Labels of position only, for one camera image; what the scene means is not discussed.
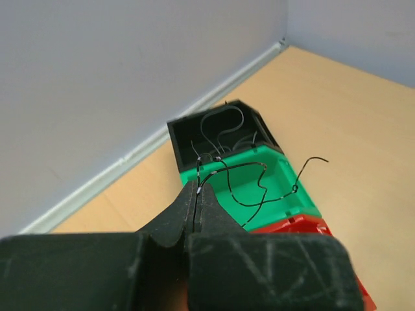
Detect green plastic bin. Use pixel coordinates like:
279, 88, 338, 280
180, 146, 321, 231

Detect black plastic bin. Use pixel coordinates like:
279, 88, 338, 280
167, 100, 283, 172

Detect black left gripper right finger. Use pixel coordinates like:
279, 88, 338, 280
196, 183, 246, 235

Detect red plastic bin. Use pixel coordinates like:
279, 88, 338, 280
250, 213, 377, 310

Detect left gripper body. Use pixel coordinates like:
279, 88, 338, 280
0, 231, 364, 311

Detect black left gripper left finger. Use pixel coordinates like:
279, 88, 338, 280
138, 183, 198, 249

